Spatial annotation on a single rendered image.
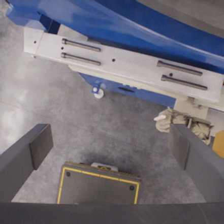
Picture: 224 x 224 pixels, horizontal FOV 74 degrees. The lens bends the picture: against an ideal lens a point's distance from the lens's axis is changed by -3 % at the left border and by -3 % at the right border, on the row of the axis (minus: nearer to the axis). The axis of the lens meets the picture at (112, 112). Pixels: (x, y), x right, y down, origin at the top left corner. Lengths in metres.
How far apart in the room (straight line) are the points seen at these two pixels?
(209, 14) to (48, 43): 0.78
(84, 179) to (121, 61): 1.01
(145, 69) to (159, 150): 1.02
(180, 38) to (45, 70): 1.59
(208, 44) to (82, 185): 1.30
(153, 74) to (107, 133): 0.99
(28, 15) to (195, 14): 0.81
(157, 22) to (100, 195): 1.27
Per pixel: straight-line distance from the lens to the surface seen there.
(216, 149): 0.48
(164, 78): 0.79
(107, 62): 0.85
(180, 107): 1.11
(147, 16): 0.73
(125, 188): 1.39
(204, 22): 0.63
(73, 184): 1.47
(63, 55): 0.90
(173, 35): 0.74
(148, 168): 1.68
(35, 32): 1.09
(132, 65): 0.83
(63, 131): 1.78
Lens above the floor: 1.63
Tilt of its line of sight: 81 degrees down
